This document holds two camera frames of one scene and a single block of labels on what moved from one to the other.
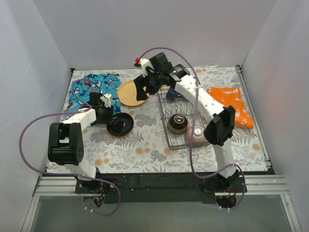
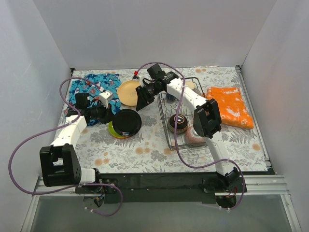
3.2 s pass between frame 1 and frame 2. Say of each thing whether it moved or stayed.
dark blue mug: stayed
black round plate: moved
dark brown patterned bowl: stayed
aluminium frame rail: stayed
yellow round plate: stayed
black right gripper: moved
